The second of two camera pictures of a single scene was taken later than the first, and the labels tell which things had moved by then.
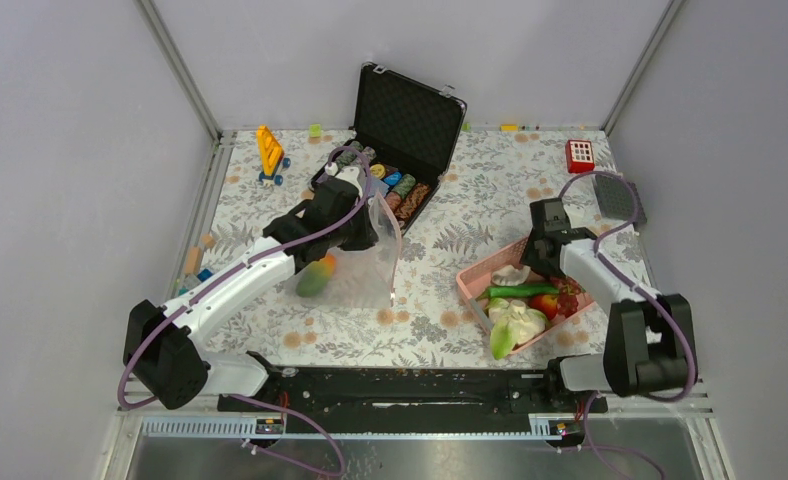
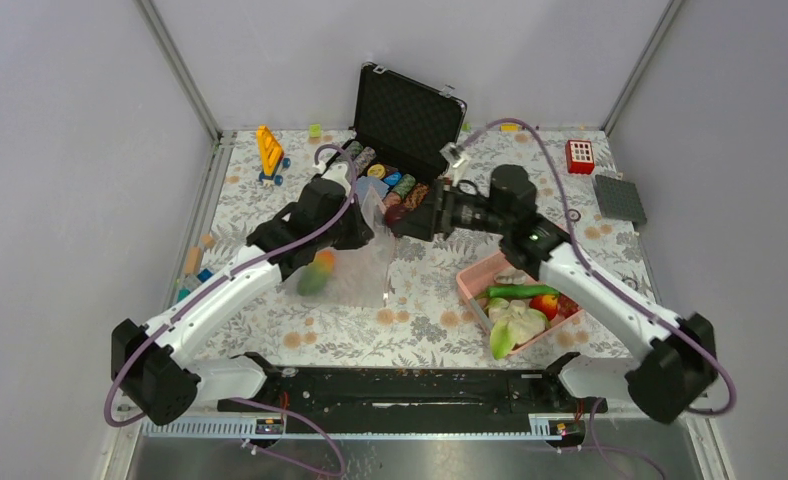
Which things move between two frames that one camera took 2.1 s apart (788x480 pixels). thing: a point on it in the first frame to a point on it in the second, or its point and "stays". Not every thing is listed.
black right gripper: x=532 y=257 to x=425 y=222
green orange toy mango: x=316 y=277 stays
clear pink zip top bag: x=354 y=276 stays
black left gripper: x=368 y=236 stays
